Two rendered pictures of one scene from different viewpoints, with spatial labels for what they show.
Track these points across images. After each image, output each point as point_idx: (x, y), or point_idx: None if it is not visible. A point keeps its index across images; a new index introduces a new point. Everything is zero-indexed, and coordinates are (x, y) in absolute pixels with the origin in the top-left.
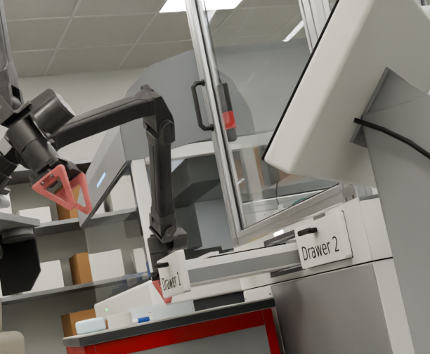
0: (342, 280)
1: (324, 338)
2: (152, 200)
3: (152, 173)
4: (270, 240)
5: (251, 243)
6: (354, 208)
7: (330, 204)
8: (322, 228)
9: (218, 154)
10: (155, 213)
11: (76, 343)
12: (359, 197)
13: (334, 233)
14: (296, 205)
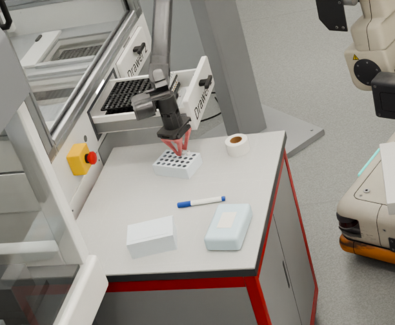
0: (143, 75)
1: (141, 133)
2: (169, 46)
3: (172, 12)
4: (93, 102)
5: (73, 131)
6: (142, 19)
7: (132, 26)
8: (137, 44)
9: None
10: (170, 59)
11: (283, 153)
12: None
13: (143, 41)
14: (112, 46)
